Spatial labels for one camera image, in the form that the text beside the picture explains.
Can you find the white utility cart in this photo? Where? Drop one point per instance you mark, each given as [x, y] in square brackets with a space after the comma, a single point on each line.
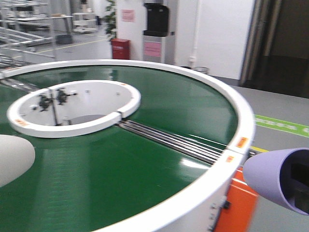
[84, 22]

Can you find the metal roller rack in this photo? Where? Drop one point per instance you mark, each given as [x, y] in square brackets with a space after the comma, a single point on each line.
[27, 30]

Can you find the steel conveyor rollers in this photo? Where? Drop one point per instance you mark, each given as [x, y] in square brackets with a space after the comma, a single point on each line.
[204, 152]

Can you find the green circular conveyor belt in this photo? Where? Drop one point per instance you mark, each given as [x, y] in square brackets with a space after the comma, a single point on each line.
[81, 184]

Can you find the green potted plant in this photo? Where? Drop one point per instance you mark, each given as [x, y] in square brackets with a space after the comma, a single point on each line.
[110, 19]

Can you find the red fire extinguisher box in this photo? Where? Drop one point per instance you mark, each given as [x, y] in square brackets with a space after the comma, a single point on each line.
[120, 48]

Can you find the mesh waste bin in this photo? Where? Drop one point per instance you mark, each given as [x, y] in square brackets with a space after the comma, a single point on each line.
[203, 70]

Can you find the purple plastic cup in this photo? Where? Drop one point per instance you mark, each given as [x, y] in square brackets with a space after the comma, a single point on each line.
[268, 174]

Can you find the black water dispenser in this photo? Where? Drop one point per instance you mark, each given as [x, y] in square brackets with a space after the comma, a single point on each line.
[157, 27]

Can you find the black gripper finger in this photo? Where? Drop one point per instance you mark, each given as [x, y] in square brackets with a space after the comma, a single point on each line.
[298, 197]

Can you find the cream white plastic cup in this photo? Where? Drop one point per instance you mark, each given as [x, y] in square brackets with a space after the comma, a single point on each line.
[17, 155]

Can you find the orange conveyor control box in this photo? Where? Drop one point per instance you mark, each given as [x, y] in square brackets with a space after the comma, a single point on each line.
[237, 214]

